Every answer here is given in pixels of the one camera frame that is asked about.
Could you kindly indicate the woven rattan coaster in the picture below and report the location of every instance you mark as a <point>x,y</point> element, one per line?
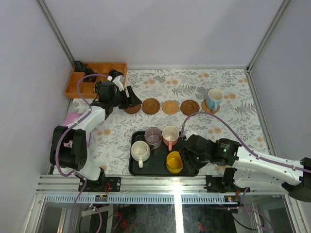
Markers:
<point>206,109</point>
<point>170,107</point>

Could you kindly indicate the pink ceramic mug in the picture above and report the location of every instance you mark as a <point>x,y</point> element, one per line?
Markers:
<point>170,136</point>

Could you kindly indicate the black rolled item middle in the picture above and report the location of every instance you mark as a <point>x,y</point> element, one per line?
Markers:
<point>89,71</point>

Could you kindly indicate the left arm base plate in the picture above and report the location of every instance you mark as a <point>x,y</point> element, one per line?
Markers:
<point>110,184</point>

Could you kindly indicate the yellow ceramic mug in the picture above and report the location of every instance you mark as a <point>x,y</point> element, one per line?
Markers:
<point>174,162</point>

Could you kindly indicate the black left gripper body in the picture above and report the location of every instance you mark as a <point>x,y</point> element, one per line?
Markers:
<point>128,97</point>

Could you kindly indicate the orange wooden divided tray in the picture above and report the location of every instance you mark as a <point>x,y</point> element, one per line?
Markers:
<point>87,87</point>

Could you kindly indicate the large brown wooden coaster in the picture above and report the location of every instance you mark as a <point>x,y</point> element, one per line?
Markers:
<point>133,110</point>

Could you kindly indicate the purple princess cloth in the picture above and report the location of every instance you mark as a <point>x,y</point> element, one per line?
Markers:
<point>71,117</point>

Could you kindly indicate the black rolled item corner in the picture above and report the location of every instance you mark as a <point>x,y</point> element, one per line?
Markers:
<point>78,63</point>

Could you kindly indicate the black plastic tray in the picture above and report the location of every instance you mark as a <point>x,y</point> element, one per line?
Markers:
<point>155,165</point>

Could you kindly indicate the black rolled item right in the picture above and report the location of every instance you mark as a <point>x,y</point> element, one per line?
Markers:
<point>114,73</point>

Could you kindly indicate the black rolled item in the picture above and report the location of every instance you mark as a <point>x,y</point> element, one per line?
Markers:
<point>114,73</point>
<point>89,71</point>

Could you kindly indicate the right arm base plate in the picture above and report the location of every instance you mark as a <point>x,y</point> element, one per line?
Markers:
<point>220,184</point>

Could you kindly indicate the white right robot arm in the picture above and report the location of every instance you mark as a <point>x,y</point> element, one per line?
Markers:
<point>245,168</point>

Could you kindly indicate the small brown wooden coaster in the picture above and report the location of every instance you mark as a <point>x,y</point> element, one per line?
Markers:
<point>150,106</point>

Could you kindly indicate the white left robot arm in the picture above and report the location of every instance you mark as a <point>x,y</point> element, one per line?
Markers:
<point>69,143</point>

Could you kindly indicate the white ceramic mug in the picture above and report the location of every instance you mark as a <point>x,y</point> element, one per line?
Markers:
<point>140,152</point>

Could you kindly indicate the aluminium front rail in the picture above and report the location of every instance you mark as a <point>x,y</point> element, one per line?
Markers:
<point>165,184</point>

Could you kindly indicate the purple ceramic mug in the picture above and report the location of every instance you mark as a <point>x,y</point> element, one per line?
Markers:
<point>153,137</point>

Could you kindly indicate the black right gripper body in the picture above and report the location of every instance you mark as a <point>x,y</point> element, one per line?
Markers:
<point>204,157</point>

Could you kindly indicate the light blue ceramic mug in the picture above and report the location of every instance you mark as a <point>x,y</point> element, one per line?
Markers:
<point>214,99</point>

